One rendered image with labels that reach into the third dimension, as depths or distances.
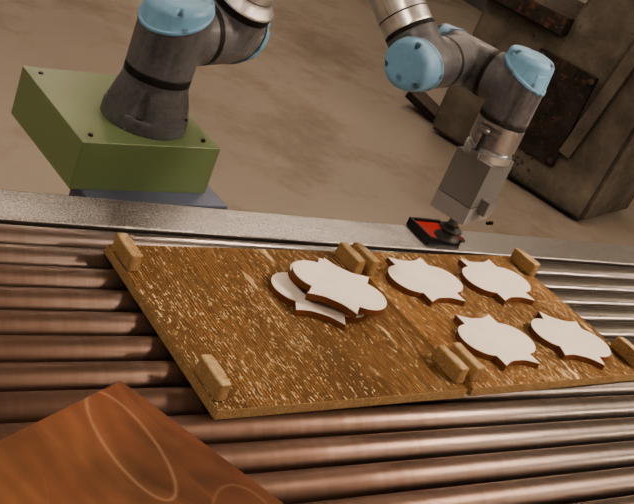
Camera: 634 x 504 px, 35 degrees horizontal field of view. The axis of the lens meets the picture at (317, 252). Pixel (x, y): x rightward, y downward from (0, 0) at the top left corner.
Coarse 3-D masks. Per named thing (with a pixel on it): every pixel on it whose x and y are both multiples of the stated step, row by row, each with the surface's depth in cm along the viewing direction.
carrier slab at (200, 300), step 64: (192, 256) 144; (256, 256) 152; (320, 256) 160; (192, 320) 130; (256, 320) 136; (320, 320) 142; (384, 320) 149; (192, 384) 120; (256, 384) 123; (320, 384) 128; (384, 384) 134; (448, 384) 140
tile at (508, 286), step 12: (468, 264) 176; (480, 264) 178; (492, 264) 180; (468, 276) 171; (480, 276) 173; (492, 276) 175; (504, 276) 177; (516, 276) 179; (480, 288) 169; (492, 288) 171; (504, 288) 173; (516, 288) 174; (528, 288) 176; (504, 300) 169; (516, 300) 172; (528, 300) 173
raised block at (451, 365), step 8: (440, 352) 143; (448, 352) 142; (440, 360) 143; (448, 360) 141; (456, 360) 141; (448, 368) 141; (456, 368) 140; (464, 368) 140; (448, 376) 141; (456, 376) 140; (464, 376) 140
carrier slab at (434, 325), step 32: (384, 256) 169; (416, 256) 174; (448, 256) 179; (480, 256) 184; (384, 288) 158; (544, 288) 182; (416, 320) 153; (448, 320) 157; (512, 320) 165; (576, 320) 175; (544, 352) 159; (480, 384) 143; (512, 384) 147; (544, 384) 151; (576, 384) 156
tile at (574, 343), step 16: (544, 320) 167; (560, 320) 170; (544, 336) 162; (560, 336) 164; (576, 336) 166; (592, 336) 169; (560, 352) 160; (576, 352) 161; (592, 352) 163; (608, 352) 166
